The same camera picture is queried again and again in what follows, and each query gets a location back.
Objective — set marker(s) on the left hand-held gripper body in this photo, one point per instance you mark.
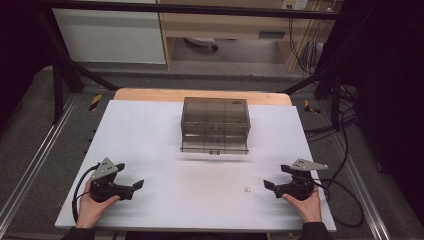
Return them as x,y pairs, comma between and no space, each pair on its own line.
104,186

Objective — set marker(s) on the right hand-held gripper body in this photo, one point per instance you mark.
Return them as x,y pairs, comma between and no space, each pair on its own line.
300,186

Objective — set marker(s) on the person's right hand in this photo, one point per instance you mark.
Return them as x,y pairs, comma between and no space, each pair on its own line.
310,208

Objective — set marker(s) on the person's left hand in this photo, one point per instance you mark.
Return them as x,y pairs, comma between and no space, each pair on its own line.
89,211

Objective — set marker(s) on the small pale trinket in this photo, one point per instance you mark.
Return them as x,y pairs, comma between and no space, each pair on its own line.
247,189

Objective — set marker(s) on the white table cover sheet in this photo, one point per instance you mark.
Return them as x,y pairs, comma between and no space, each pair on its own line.
186,200

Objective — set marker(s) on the yellow black tape strip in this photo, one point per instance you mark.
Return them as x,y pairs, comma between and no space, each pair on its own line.
95,102
311,108

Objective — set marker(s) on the wooden table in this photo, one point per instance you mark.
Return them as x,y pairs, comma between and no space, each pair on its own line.
150,94

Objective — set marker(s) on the transparent grey drawer box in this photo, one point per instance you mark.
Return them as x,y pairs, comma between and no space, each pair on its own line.
215,125

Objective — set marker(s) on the black curtain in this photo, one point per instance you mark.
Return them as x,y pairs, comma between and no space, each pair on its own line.
16,50
390,100

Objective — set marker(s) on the white cabinet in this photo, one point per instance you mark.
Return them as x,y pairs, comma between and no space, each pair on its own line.
110,33

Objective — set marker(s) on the white power strip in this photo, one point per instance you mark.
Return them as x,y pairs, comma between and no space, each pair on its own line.
201,41

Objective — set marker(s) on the aluminium floor rail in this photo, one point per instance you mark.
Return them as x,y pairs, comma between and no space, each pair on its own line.
36,156
363,190

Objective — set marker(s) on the white wall socket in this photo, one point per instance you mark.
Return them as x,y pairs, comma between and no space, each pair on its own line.
295,4

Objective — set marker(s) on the black metal frame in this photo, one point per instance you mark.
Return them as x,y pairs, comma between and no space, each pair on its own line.
200,9

